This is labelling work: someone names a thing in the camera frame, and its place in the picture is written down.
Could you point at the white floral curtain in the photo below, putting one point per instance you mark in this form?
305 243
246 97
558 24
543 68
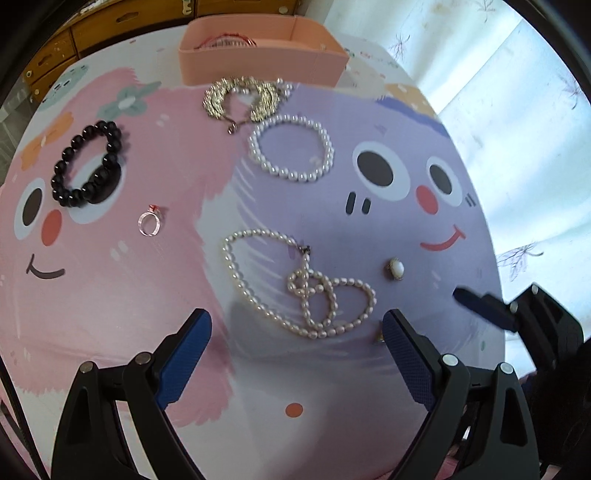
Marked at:
508 115

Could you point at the pink storage box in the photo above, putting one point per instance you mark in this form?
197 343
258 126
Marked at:
258 64

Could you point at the wooden desk with drawers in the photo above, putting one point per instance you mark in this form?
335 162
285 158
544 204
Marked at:
115 23

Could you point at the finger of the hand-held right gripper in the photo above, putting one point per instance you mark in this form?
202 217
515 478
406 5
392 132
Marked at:
485 305
549 318

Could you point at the pearl earring stud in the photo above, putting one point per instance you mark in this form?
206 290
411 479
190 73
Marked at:
397 268

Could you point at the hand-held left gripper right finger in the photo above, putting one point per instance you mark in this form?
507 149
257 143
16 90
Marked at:
411 364

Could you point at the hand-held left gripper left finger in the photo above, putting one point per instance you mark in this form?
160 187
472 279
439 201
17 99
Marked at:
184 355

